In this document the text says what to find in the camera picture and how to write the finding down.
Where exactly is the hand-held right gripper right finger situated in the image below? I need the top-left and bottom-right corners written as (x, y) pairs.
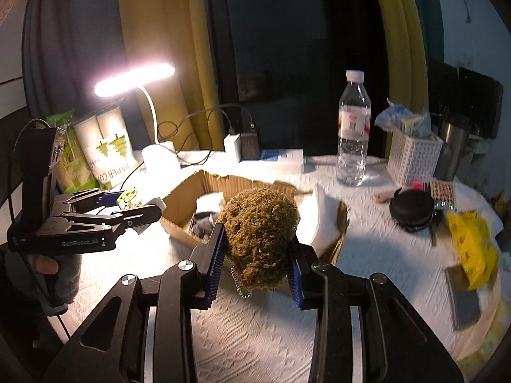
top-left (287, 241), bottom-right (466, 383)

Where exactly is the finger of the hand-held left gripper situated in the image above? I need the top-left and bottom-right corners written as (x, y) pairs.
top-left (54, 188), bottom-right (122, 213)
top-left (42, 204), bottom-right (162, 237)

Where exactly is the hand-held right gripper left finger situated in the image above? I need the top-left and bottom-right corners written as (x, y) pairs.
top-left (42, 222), bottom-right (227, 383)

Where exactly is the dark grey sock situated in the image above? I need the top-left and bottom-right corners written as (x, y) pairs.
top-left (191, 209), bottom-right (219, 241)

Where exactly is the cardboard box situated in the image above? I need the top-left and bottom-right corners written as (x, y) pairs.
top-left (160, 169), bottom-right (350, 266)

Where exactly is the brown plush ball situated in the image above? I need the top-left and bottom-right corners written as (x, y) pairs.
top-left (216, 187), bottom-right (301, 299)

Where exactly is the person's left hand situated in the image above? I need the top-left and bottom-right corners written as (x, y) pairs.
top-left (31, 253), bottom-right (81, 309)

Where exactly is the green bag of paper cups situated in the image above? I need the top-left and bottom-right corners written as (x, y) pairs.
top-left (44, 109), bottom-right (100, 192)

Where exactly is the white bag of paper cups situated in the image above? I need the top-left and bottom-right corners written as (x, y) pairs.
top-left (74, 106), bottom-right (134, 190)

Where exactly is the white desk lamp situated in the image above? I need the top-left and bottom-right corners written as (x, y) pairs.
top-left (94, 63), bottom-right (180, 176)

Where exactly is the white tablecloth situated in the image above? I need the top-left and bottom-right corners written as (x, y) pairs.
top-left (60, 149), bottom-right (500, 383)

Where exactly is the white charger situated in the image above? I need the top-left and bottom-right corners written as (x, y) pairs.
top-left (224, 133), bottom-right (242, 162)

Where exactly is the blue and white box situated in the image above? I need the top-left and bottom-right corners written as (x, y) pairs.
top-left (259, 148), bottom-right (306, 172)

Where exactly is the dark power adapter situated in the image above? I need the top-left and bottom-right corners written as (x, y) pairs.
top-left (240, 125), bottom-right (262, 160)

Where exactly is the black round case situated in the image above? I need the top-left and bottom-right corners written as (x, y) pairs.
top-left (389, 189), bottom-right (436, 234)

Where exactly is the clear water bottle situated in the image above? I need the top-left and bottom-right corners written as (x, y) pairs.
top-left (336, 70), bottom-right (372, 186)

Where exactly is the wide teal curtain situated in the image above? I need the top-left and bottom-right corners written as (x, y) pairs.
top-left (22, 0), bottom-right (124, 128)

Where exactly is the grey smartphone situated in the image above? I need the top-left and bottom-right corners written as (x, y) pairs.
top-left (444, 265), bottom-right (482, 330)

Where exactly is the white woven basket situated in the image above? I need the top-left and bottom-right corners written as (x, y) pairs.
top-left (386, 128), bottom-right (444, 187)

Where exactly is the yellow plastic bag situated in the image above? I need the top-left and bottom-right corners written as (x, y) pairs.
top-left (445, 209), bottom-right (500, 291)

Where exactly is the wide yellow curtain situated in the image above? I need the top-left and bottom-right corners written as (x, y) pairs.
top-left (118, 0), bottom-right (224, 152)

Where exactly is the crumpled blue plastic packet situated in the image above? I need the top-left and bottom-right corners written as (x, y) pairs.
top-left (374, 100), bottom-right (434, 138)

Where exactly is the steel thermos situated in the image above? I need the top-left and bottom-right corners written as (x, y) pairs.
top-left (437, 114), bottom-right (472, 182)

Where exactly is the black monitor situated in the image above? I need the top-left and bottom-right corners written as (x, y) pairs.
top-left (429, 60), bottom-right (504, 128)

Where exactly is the narrow yellow curtain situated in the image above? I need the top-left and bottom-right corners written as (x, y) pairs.
top-left (369, 0), bottom-right (430, 112)

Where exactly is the narrow teal curtain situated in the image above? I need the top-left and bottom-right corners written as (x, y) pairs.
top-left (407, 0), bottom-right (444, 64)

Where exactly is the black charger cable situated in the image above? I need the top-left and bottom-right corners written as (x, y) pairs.
top-left (157, 104), bottom-right (256, 168)

